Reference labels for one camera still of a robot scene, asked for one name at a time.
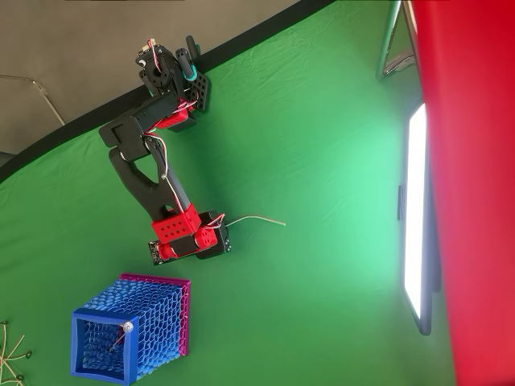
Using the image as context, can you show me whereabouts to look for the blue pink lattice basket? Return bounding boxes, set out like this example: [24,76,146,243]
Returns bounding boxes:
[69,273,191,386]

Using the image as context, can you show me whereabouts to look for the green table cloth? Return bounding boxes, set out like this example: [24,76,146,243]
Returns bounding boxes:
[0,0,458,386]

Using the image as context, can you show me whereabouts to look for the black LED light panel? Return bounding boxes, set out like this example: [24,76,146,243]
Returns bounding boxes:
[396,102,443,337]

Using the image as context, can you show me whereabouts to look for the chrome tube stand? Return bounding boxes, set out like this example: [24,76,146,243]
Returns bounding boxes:
[375,0,418,81]

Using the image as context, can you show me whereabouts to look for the black gripper camera board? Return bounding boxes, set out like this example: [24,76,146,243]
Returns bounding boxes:
[147,240,163,267]

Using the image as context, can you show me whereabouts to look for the red white servo wires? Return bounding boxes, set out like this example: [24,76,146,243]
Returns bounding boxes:
[142,98,226,230]

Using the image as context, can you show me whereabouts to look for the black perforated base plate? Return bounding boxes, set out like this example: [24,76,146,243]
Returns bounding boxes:
[187,70,212,113]

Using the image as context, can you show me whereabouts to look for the black clamp cyan ring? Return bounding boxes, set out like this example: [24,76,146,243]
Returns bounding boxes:
[174,47,197,81]
[184,35,202,61]

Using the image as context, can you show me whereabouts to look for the thin grey cable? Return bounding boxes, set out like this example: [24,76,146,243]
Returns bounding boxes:
[0,74,66,126]

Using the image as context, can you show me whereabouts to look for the red plastic mount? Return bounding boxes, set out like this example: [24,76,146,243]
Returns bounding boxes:
[409,0,515,386]

